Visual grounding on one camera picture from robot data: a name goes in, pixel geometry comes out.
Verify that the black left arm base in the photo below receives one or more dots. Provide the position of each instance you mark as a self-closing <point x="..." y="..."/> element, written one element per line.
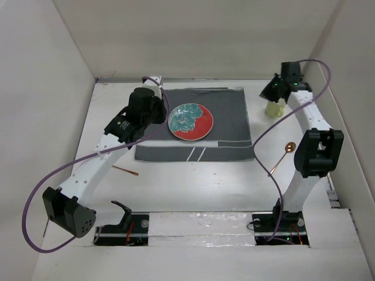
<point x="131" y="230"/>

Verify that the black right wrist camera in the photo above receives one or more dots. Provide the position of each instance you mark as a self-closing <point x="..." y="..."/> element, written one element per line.
<point x="291" y="72"/>

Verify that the copper fork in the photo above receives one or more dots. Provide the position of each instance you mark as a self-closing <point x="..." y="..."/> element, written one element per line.
<point x="126" y="170"/>

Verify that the copper spoon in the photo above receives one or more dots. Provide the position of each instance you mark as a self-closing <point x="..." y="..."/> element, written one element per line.
<point x="289" y="148"/>

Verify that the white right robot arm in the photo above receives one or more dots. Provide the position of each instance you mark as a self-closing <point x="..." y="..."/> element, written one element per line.
<point x="318" y="152"/>

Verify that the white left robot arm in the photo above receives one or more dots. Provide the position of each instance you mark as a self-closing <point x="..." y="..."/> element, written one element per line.
<point x="66" y="206"/>

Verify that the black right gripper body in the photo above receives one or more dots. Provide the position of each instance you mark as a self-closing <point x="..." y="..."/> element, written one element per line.
<point x="271" y="91"/>

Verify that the grey cloth placemat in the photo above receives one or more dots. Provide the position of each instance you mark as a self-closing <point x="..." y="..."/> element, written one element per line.
<point x="228" y="141"/>

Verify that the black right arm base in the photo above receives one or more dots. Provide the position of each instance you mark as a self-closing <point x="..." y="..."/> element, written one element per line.
<point x="278" y="227"/>

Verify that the light green mug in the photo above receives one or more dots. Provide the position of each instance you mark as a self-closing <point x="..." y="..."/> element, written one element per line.
<point x="275" y="109"/>

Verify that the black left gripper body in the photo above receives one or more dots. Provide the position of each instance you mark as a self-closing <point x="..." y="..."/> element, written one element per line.
<point x="157" y="116"/>

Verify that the teal and red plate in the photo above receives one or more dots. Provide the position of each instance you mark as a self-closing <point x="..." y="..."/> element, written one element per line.
<point x="190" y="122"/>

